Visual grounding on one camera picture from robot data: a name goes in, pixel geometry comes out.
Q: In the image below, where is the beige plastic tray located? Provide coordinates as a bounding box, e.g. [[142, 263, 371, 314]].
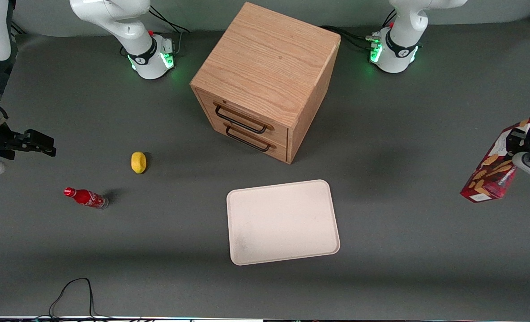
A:
[[226, 179, 341, 266]]

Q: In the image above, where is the black left arm base cable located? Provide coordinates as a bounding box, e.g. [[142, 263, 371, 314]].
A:
[[320, 25, 375, 51]]

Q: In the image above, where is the black metal drawer handle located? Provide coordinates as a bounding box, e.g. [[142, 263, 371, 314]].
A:
[[214, 104, 269, 135], [225, 126, 272, 153]]

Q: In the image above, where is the red cookie box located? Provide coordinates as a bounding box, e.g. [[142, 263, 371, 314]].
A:
[[460, 117, 530, 203]]

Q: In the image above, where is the black looped table cable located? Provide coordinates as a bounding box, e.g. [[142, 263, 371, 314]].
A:
[[48, 278, 113, 321]]

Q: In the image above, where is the red cola bottle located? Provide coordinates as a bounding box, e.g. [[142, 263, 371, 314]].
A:
[[64, 187, 109, 210]]

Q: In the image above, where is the black arm base cable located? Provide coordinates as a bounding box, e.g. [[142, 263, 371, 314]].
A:
[[320, 25, 375, 51], [149, 5, 190, 59]]

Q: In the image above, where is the black right arm base cable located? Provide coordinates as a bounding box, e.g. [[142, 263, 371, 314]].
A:
[[149, 5, 190, 59]]

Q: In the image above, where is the wooden drawer cabinet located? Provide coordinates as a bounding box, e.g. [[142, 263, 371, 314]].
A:
[[190, 2, 342, 165]]

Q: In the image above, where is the yellow lemon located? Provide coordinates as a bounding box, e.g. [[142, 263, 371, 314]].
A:
[[131, 151, 147, 174]]

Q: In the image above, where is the wooden drawer front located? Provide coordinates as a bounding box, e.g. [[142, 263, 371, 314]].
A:
[[205, 117, 289, 163], [196, 88, 289, 145]]

